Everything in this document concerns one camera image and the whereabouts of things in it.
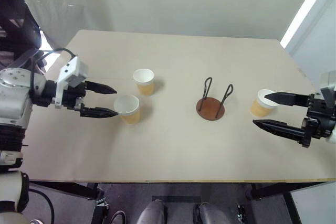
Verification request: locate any grey rounded shape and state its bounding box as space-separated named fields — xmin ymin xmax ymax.
xmin=135 ymin=199 xmax=166 ymax=224
xmin=195 ymin=202 xmax=233 ymax=224

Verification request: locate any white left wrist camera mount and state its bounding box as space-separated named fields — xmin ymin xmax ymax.
xmin=51 ymin=56 xmax=89 ymax=109

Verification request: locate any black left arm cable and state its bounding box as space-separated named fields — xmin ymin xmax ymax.
xmin=29 ymin=48 xmax=76 ymax=96

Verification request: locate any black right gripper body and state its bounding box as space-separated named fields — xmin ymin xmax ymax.
xmin=301 ymin=93 xmax=336 ymax=149

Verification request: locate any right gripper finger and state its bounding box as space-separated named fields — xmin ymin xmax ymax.
xmin=252 ymin=119 xmax=307 ymax=145
xmin=264 ymin=91 xmax=311 ymax=108

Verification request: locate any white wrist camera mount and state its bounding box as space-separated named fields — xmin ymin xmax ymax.
xmin=51 ymin=56 xmax=89 ymax=109
xmin=320 ymin=71 xmax=336 ymax=102

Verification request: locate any yellow white paper cup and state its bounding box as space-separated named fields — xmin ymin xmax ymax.
xmin=249 ymin=89 xmax=280 ymax=118
xmin=132 ymin=68 xmax=155 ymax=96
xmin=113 ymin=94 xmax=141 ymax=125

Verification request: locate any black floor cable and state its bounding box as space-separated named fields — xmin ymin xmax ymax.
xmin=28 ymin=187 xmax=55 ymax=224

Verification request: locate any brown wire cup holder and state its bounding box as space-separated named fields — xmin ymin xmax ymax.
xmin=196 ymin=77 xmax=235 ymax=122

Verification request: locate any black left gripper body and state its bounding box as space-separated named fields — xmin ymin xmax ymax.
xmin=60 ymin=80 xmax=88 ymax=111

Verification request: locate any translucent plastic curtain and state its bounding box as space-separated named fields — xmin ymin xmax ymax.
xmin=7 ymin=0 xmax=124 ymax=51

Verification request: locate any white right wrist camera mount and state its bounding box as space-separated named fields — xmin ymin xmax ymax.
xmin=320 ymin=71 xmax=336 ymax=102

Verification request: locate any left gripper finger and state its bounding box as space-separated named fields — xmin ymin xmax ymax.
xmin=79 ymin=104 xmax=119 ymax=119
xmin=85 ymin=80 xmax=118 ymax=95

